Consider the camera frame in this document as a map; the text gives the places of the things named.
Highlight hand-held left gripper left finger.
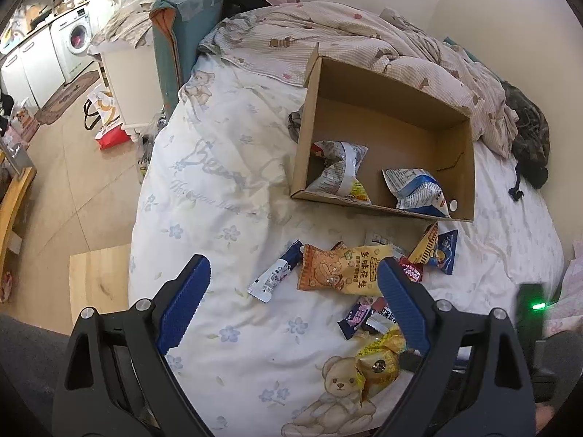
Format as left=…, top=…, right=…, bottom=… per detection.
left=51, top=254, right=215, bottom=437

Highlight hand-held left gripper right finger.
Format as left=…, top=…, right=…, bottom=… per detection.
left=377, top=257, right=537, bottom=437

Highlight white black snack packet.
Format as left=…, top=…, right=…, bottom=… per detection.
left=364, top=298, right=402, bottom=333

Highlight small red snack packet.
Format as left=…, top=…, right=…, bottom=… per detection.
left=398, top=257, right=424, bottom=283

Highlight purple snack packet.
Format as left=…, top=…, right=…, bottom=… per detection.
left=337, top=296, right=379, bottom=340

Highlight yellow red snack packet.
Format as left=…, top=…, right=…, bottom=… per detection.
left=407, top=222, right=440, bottom=265

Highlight blue cartoon snack packet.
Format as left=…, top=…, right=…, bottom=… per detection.
left=428, top=229, right=459, bottom=276

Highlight small white snack packet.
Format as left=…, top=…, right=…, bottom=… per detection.
left=364, top=231, right=406, bottom=260

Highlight yellow puffy snack bag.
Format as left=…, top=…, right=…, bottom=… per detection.
left=355, top=328, right=408, bottom=403

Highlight orange peanut snack bag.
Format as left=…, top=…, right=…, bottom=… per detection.
left=297, top=242, right=395, bottom=298

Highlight white blue small snack wrapper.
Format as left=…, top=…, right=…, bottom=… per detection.
left=247, top=240, right=304, bottom=302

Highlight brown cardboard box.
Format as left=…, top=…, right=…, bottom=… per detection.
left=290, top=42, right=477, bottom=223

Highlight pink printed cloth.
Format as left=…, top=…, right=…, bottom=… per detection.
left=544, top=241, right=583, bottom=338

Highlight light wooden board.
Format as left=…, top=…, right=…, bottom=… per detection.
left=69, top=245, right=133, bottom=324

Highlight blue white snack bag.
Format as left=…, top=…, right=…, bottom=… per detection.
left=382, top=168, right=451, bottom=218

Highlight white bear print bed sheet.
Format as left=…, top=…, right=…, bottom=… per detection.
left=128, top=50, right=566, bottom=437

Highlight white grey snack bag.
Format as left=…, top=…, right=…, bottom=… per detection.
left=306, top=140, right=372, bottom=205

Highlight clear plastic bag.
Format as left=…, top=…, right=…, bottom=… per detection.
left=134, top=109, right=167, bottom=185

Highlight person's dark clothed leg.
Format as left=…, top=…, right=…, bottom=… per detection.
left=0, top=313, right=74, bottom=437

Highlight red bag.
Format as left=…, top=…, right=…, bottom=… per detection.
left=94, top=123, right=130, bottom=151

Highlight dark patterned cloth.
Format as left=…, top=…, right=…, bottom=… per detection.
left=501, top=79, right=552, bottom=201

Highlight wooden furniture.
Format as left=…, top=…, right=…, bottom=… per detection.
left=0, top=166, right=37, bottom=265

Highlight grey crumpled cloth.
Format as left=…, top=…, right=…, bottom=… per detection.
left=287, top=110, right=304, bottom=142

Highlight white orange shopping bag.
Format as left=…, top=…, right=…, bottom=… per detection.
left=83, top=87, right=121, bottom=132

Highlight white nightstand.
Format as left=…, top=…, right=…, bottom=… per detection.
left=89, top=39, right=167, bottom=135

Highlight brown patterned rug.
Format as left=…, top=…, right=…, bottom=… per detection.
left=34, top=69, right=101, bottom=126

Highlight teal cloth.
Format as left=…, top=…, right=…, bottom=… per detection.
left=444, top=36, right=479, bottom=62

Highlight teal orange cushion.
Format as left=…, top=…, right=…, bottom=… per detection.
left=149, top=0, right=225, bottom=121

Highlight white kitchen cabinets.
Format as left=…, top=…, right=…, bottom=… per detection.
left=0, top=25, right=67, bottom=110

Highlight white washing machine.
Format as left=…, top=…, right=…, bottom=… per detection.
left=49, top=4, right=94, bottom=83

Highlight beige patterned cloth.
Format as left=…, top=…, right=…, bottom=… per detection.
left=93, top=0, right=183, bottom=48

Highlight beige printed quilt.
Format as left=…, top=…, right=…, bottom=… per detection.
left=198, top=1, right=520, bottom=160

